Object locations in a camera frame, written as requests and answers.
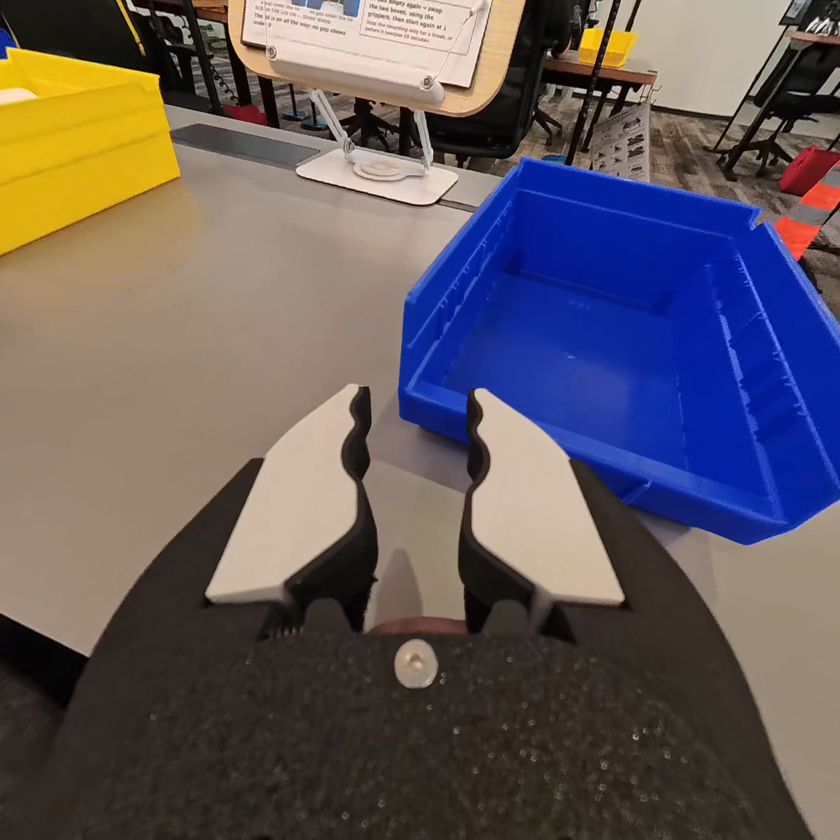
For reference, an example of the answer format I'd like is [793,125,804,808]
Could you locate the printed paper sheet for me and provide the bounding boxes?
[591,104,652,183]

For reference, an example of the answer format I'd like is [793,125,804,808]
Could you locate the wooden clipboard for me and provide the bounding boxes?
[227,0,528,118]

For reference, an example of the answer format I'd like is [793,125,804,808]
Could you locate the instruction sheet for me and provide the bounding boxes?
[241,0,490,88]

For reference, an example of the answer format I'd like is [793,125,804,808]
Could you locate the orange traffic cone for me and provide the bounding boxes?
[774,180,840,263]

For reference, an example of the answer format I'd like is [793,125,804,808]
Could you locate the yellow plastic bin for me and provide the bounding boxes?
[0,47,181,257]
[579,28,641,68]

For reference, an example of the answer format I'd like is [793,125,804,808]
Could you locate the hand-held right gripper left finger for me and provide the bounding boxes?
[205,384,380,634]

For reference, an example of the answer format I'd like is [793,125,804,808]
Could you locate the wooden desk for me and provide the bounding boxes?
[545,56,657,165]

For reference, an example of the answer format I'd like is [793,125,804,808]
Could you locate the black office chair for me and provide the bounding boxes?
[712,46,840,179]
[427,0,572,158]

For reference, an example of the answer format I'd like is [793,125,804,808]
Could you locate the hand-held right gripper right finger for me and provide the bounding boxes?
[458,387,627,634]

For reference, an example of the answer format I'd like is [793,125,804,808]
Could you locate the white document stand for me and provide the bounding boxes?
[295,88,459,207]

